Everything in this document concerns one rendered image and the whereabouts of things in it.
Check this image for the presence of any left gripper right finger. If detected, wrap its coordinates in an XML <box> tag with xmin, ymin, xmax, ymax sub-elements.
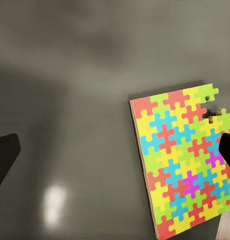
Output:
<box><xmin>219</xmin><ymin>133</ymin><xmax>230</xmax><ymax>166</ymax></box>

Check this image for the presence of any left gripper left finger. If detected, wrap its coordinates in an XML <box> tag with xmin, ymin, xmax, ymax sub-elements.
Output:
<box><xmin>0</xmin><ymin>133</ymin><xmax>21</xmax><ymax>185</ymax></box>

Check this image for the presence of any jigsaw puzzle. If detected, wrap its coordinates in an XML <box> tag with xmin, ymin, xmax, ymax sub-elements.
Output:
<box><xmin>129</xmin><ymin>83</ymin><xmax>230</xmax><ymax>240</ymax></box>

